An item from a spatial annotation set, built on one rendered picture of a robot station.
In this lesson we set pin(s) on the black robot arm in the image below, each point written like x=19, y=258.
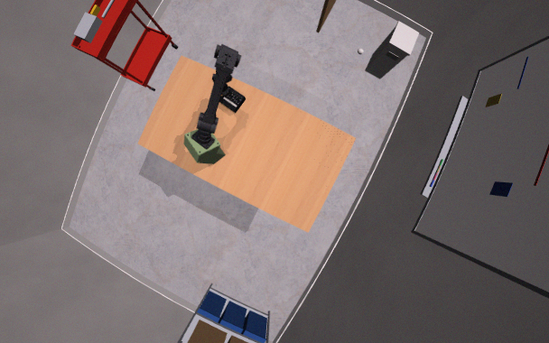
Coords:
x=227, y=56

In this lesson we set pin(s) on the black control desk with knobs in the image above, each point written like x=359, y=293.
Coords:
x=230, y=103

